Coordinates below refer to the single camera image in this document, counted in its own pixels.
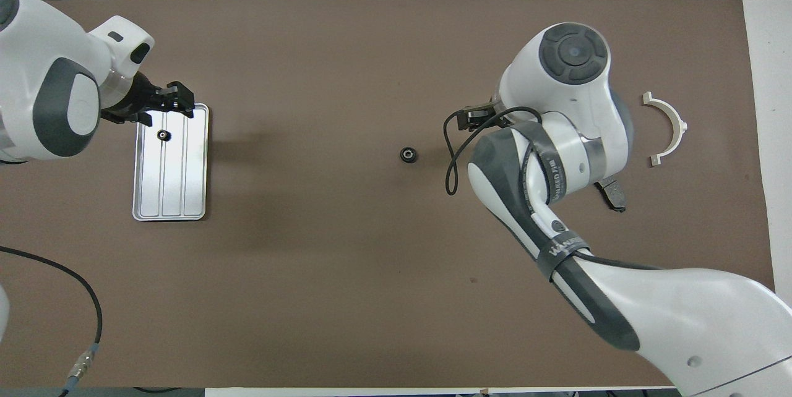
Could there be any silver metal tray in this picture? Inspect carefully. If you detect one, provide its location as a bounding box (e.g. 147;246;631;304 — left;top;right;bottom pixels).
132;103;210;222

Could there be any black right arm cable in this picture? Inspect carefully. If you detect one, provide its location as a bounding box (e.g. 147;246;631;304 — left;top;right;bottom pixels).
443;102;561;197

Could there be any brown table mat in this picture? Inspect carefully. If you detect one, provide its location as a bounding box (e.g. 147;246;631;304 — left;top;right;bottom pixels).
0;0;775;388

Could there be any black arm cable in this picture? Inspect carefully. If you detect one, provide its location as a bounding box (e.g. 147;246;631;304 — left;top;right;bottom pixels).
443;102;561;197
0;246;103;397

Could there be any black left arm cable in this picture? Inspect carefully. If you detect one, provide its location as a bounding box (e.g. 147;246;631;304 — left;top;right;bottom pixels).
0;246;103;397

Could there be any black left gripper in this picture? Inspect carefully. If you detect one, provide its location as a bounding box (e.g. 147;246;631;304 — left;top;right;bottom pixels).
99;72;196;127

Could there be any curved dark brake pad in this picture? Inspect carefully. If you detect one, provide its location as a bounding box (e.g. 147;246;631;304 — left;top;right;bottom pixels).
593;179;627;213

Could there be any white semicircular plastic bracket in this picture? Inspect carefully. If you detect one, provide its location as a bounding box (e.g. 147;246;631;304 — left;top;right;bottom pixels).
642;92;689;166

